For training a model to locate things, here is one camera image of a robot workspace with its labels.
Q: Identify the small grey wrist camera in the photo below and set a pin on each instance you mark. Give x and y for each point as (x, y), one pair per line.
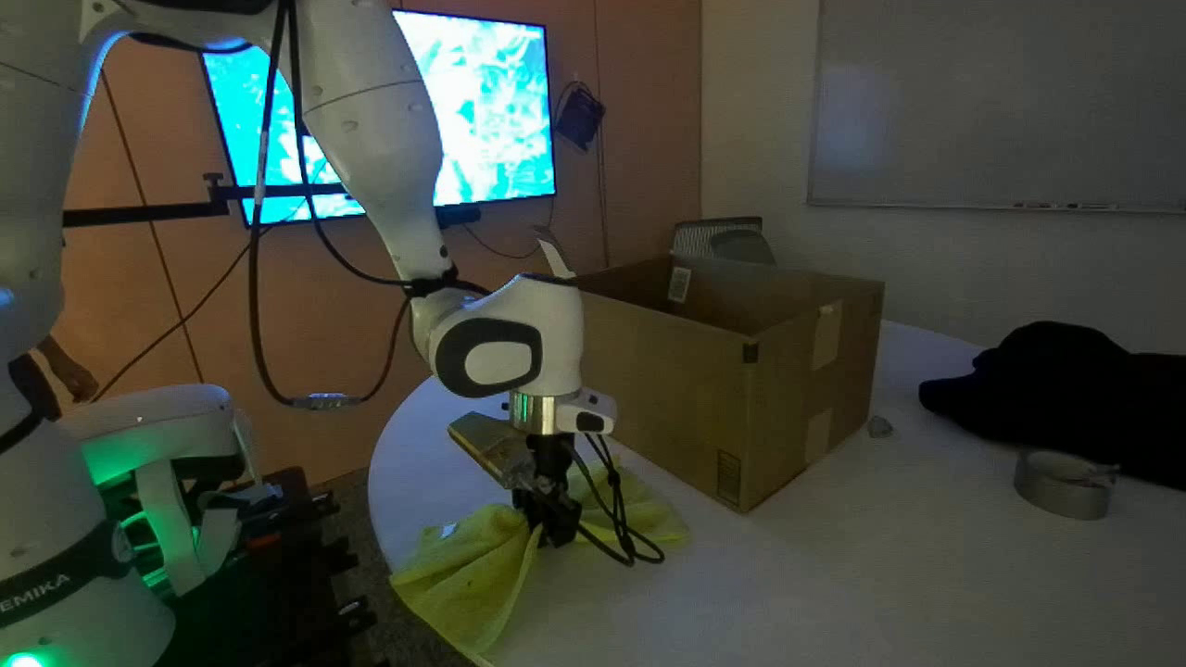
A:
(496, 444)

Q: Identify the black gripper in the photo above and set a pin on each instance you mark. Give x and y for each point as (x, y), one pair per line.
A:
(546, 496)

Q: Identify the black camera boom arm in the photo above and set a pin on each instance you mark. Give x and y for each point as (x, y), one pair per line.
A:
(221, 196)

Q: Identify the wall-mounted tv screen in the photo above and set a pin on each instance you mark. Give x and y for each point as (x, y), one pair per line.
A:
(489, 96)

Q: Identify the small clear plastic piece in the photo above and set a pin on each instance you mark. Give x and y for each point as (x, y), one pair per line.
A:
(881, 427)

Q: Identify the grey tape roll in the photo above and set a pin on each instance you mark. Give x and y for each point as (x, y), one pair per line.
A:
(1066, 481)

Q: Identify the black cloth bundle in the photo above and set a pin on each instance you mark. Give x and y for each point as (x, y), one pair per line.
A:
(1072, 391)

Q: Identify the white wall whiteboard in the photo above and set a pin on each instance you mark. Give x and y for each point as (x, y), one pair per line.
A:
(1002, 105)

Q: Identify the yellow microfiber towel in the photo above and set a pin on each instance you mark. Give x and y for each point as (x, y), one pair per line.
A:
(463, 579)

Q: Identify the black wall power adapter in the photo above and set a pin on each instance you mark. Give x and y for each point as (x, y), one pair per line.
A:
(578, 115)

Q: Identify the open cardboard box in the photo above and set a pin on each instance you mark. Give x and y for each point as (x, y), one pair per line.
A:
(732, 375)

